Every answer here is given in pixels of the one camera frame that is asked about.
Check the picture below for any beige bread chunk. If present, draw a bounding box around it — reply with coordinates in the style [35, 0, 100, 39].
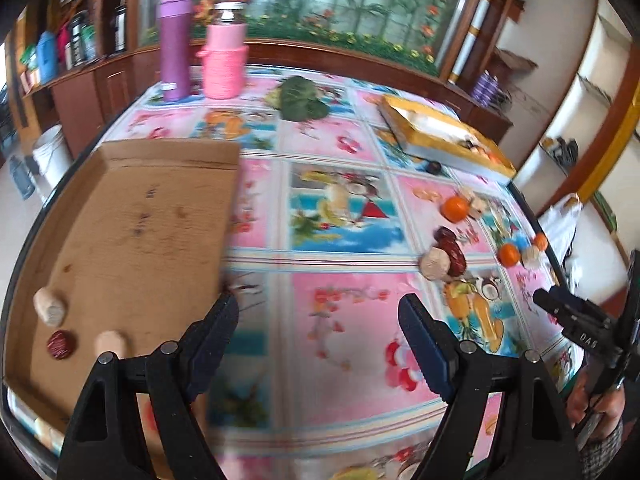
[419, 247, 450, 281]

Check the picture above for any right hand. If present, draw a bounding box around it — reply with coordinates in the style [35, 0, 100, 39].
[566, 370, 626, 441]

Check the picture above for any far orange tangerine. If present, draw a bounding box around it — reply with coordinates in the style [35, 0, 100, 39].
[532, 233, 548, 252]

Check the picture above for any white plastic bag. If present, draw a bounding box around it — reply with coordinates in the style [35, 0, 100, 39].
[538, 193, 582, 269]

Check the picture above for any small orange tangerine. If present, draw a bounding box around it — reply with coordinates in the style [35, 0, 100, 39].
[497, 243, 521, 268]

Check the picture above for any white bread chunk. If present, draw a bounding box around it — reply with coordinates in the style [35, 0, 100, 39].
[32, 287, 66, 328]

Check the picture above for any pale bread cube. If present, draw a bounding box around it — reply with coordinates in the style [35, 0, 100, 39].
[458, 186, 487, 220]

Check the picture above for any dark red date pair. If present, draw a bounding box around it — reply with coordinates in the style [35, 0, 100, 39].
[434, 226, 466, 278]

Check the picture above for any brown cardboard tray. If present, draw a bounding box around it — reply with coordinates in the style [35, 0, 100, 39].
[2, 139, 240, 479]

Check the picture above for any dark round plum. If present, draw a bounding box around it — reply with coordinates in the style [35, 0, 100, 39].
[425, 160, 442, 176]

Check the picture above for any purple bottles pair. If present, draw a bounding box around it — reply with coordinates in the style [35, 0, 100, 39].
[471, 70, 499, 107]

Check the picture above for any gold white long box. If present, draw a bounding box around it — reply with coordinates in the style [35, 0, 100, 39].
[378, 94, 516, 184]

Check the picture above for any white plastic bucket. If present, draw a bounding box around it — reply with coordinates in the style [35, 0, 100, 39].
[32, 124, 73, 188]

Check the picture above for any colourful fruit print tablecloth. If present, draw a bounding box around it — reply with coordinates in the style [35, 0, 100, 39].
[105, 65, 582, 479]

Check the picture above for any green leaf wrapped bundle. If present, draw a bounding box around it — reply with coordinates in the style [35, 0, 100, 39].
[264, 76, 330, 122]

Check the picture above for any blue thermos jug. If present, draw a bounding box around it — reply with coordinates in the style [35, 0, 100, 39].
[36, 30, 58, 84]

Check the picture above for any pink knitted sleeve jar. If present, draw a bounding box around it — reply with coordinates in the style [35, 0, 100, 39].
[196, 1, 248, 100]

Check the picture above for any black thermos flask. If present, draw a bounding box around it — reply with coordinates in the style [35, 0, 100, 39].
[68, 10, 88, 67]

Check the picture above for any purple thermos bottle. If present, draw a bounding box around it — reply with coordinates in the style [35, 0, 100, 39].
[157, 0, 194, 102]

